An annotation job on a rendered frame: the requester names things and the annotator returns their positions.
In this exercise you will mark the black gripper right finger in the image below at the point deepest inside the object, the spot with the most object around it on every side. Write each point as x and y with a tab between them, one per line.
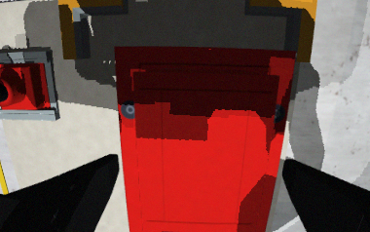
326	203

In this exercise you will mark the black post on red stepped base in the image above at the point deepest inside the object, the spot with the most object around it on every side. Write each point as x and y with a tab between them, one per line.
24	86

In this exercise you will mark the yellow rectangular outline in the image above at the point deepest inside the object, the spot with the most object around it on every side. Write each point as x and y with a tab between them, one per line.
3	181

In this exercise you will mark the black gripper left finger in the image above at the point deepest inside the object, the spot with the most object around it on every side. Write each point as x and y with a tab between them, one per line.
69	202

